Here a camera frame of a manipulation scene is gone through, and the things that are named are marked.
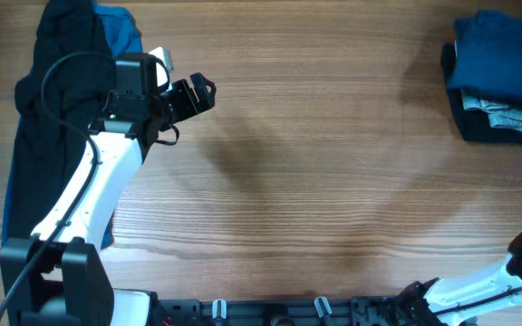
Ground light blue folded jeans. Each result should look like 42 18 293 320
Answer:
460 90 522 132

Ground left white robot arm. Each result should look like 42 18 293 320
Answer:
0 72 217 325

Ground dark folded garment under jeans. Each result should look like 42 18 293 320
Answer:
440 43 522 145

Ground black garment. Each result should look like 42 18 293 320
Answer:
6 0 117 241

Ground teal blue garment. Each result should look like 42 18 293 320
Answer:
0 4 144 250

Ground dark blue denim shorts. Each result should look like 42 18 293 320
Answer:
447 10 522 109

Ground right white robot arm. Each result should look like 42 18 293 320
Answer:
392 232 522 326

